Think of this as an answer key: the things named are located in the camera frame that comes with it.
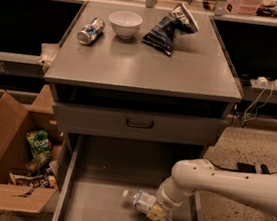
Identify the dark blue chip bag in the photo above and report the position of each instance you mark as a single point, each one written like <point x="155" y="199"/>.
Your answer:
<point x="162" y="36"/>

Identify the dark snack packet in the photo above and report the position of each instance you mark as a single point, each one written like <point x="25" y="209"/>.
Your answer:
<point x="33" y="181"/>

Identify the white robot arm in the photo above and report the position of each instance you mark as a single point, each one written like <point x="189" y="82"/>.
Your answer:
<point x="255" y="190"/>

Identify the grey drawer cabinet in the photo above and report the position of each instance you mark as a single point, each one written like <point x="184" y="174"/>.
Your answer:
<point x="196" y="80"/>

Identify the clear plastic water bottle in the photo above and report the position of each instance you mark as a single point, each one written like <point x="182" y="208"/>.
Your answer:
<point x="143" y="202"/>

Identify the black power adapter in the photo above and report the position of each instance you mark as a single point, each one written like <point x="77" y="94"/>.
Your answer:
<point x="245" y="167"/>

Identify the pink stacked containers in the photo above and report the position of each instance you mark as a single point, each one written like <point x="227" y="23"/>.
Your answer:
<point x="243" y="6"/>

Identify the open cardboard box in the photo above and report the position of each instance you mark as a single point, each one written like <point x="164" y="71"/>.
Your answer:
<point x="15" y="121"/>

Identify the white ceramic bowl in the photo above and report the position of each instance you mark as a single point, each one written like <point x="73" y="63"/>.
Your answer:
<point x="125" y="24"/>

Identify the grey drawer with black handle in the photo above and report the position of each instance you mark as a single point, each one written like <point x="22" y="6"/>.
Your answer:
<point x="148" y="126"/>

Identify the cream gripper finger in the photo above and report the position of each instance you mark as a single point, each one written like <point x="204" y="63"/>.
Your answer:
<point x="156" y="213"/>

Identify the open grey bottom drawer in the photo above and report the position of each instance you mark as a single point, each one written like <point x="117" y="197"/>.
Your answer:
<point x="103" y="167"/>

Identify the black floor bar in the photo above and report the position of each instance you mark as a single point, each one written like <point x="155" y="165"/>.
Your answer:
<point x="264" y="169"/>

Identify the green snack bag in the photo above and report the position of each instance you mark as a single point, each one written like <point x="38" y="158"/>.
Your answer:
<point x="39" y="146"/>

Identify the white charger plug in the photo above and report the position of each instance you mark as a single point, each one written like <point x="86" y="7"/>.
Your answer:
<point x="262" y="81"/>

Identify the silver blue soda can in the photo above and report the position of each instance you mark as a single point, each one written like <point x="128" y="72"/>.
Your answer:
<point x="91" y="31"/>

